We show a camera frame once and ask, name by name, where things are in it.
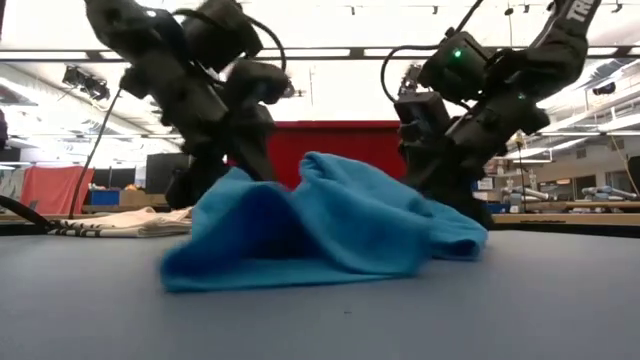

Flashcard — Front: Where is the beige striped cloth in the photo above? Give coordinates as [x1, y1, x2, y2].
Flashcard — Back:
[47, 205, 194, 239]

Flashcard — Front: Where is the red plastic laundry basket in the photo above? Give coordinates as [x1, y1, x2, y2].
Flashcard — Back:
[267, 119, 407, 191]

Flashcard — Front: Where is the orange cloth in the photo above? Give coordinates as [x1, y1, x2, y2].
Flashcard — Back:
[19, 165, 96, 215]

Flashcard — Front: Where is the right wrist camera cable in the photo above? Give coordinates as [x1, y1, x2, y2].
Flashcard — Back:
[380, 43, 444, 105]

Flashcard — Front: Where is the black monitor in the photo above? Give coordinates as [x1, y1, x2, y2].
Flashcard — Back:
[145, 152, 192, 195]

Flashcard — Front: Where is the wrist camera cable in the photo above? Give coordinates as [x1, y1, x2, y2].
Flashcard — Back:
[172, 7, 289, 74]
[380, 43, 444, 105]

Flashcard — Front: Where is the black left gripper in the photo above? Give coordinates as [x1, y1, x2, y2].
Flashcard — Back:
[164, 99, 279, 210]

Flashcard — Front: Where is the black ceiling camera rig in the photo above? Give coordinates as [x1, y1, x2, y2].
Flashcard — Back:
[61, 64, 112, 102]

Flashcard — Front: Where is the thin black cable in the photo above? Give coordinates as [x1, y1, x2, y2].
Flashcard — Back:
[67, 87, 124, 221]

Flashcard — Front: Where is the cardboard box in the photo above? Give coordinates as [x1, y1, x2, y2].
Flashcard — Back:
[119, 188, 169, 207]

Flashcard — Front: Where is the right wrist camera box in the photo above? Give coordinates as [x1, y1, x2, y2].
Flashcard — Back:
[393, 92, 451, 146]

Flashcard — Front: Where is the black ceiling beam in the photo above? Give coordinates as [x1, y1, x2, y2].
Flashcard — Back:
[0, 44, 640, 64]

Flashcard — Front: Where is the blue cloth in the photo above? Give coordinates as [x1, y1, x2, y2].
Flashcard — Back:
[159, 151, 489, 294]

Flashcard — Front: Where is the blue storage bin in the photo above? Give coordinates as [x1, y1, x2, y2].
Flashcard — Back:
[89, 188, 121, 207]

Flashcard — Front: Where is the yellow hanging cord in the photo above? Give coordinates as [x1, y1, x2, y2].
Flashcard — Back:
[513, 130, 527, 214]

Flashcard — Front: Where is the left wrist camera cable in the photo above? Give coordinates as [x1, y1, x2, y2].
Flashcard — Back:
[172, 7, 289, 74]

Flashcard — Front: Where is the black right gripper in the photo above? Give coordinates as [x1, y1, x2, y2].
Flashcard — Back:
[402, 97, 551, 229]

